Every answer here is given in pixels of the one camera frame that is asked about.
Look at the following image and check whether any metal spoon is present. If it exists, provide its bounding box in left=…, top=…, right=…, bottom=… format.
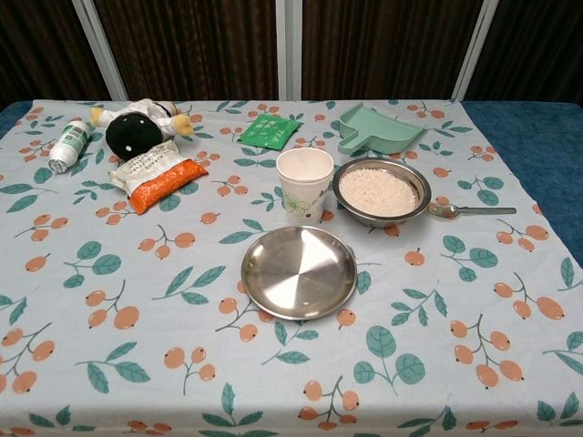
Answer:
left=426, top=201, right=518, bottom=219

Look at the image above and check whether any white floral paper cup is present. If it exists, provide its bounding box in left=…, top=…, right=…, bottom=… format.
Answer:
left=276, top=147, right=335, bottom=226

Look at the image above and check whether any stainless steel bowl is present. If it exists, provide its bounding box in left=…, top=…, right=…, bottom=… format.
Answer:
left=332, top=158, right=433, bottom=229

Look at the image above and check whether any round stainless steel plate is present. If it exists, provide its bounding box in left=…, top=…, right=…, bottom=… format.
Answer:
left=240, top=224, right=358, bottom=321

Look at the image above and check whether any green tea packet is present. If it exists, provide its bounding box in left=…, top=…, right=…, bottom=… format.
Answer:
left=237, top=113, right=302, bottom=151

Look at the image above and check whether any mint green plastic dustpan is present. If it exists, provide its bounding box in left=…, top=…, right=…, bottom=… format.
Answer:
left=336, top=103, right=427, bottom=156

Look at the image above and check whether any orange and white snack bag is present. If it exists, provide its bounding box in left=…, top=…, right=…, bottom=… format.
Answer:
left=107, top=139, right=207, bottom=215

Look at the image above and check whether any floral leaf and berry tablecloth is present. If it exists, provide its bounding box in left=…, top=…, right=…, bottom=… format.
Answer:
left=0, top=97, right=583, bottom=437

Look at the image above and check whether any black and white plush doll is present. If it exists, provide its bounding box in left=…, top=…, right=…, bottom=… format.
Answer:
left=89, top=97, right=195, bottom=161

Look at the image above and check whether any brown fabric partition panel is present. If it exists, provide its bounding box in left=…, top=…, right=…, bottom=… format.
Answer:
left=72, top=0, right=292, bottom=101
left=289, top=0, right=500, bottom=102
left=0, top=0, right=113, bottom=110
left=464, top=0, right=583, bottom=102

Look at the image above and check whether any white bottle with green label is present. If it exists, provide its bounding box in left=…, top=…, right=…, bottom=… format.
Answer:
left=47, top=118, right=91, bottom=175

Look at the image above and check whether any blue table cover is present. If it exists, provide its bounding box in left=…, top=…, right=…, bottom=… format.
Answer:
left=0, top=99, right=583, bottom=270

